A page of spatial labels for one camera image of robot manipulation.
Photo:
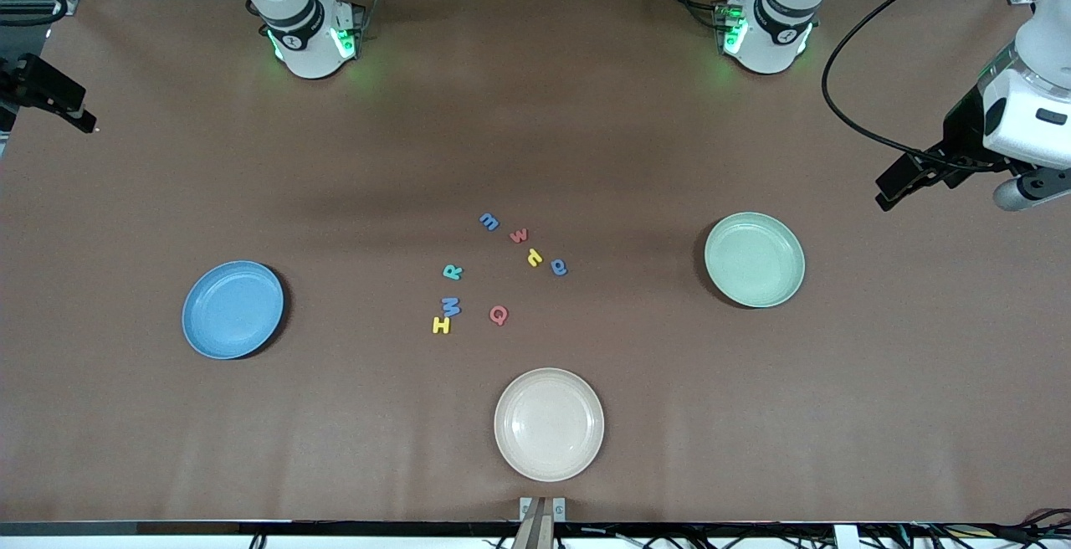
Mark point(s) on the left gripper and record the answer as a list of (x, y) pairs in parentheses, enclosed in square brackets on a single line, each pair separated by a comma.
[(962, 132)]

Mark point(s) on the blue lowercase letter a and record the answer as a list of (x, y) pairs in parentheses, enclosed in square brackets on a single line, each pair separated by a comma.
[(559, 268)]

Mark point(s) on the yellow lowercase letter p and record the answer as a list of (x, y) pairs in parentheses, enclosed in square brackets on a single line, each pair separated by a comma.
[(534, 259)]

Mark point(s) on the red lowercase letter w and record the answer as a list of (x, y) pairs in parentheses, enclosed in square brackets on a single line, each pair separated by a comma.
[(519, 236)]

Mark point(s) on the teal uppercase letter R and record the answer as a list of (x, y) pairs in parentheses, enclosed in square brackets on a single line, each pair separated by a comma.
[(452, 272)]

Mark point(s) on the yellow uppercase letter H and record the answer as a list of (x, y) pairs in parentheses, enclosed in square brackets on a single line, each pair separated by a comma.
[(441, 325)]

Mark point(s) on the blue uppercase letter W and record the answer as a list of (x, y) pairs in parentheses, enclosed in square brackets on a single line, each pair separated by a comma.
[(452, 307)]

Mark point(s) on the blue lowercase letter m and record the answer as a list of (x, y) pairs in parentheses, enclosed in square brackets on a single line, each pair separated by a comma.
[(489, 221)]

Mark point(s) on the red uppercase letter Q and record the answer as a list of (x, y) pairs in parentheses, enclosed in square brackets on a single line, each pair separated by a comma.
[(494, 315)]

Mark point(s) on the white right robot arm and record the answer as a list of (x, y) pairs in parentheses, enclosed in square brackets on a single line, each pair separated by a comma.
[(310, 47)]

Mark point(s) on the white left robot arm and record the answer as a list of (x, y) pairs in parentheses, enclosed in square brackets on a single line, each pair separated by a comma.
[(766, 47)]

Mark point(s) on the green plastic plate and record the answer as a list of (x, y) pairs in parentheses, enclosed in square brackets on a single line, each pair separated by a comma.
[(755, 260)]

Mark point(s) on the blue plastic plate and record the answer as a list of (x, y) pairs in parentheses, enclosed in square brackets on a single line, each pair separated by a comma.
[(233, 310)]

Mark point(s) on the beige plastic plate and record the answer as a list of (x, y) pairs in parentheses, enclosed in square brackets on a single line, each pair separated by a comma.
[(549, 425)]

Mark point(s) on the metal camera pole bracket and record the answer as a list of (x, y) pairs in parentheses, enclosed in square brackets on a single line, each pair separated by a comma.
[(542, 515)]

